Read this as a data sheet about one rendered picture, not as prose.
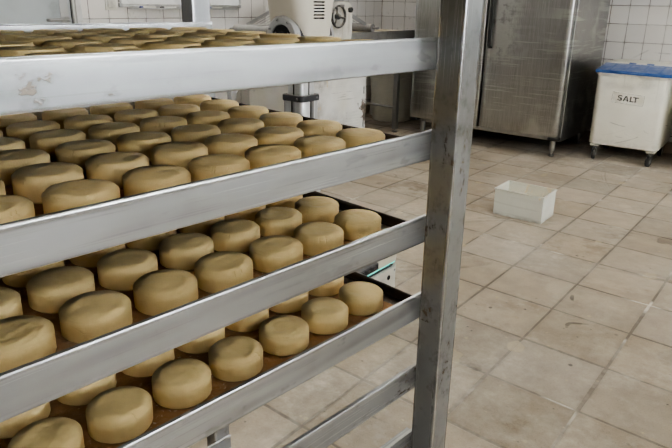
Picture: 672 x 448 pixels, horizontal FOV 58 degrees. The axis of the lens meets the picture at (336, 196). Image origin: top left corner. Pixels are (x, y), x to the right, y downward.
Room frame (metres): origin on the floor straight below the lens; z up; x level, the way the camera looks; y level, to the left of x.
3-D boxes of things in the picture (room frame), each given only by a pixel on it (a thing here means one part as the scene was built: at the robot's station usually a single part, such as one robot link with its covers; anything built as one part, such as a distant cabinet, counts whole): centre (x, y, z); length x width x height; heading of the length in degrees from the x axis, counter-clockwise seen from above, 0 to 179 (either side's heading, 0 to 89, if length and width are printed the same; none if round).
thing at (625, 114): (4.89, -2.42, 0.38); 0.64 x 0.54 x 0.77; 144
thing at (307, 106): (2.29, 0.14, 0.65); 0.11 x 0.11 x 0.40; 51
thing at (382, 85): (6.44, -0.58, 0.33); 0.54 x 0.53 x 0.66; 51
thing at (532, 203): (3.40, -1.12, 0.08); 0.30 x 0.22 x 0.16; 53
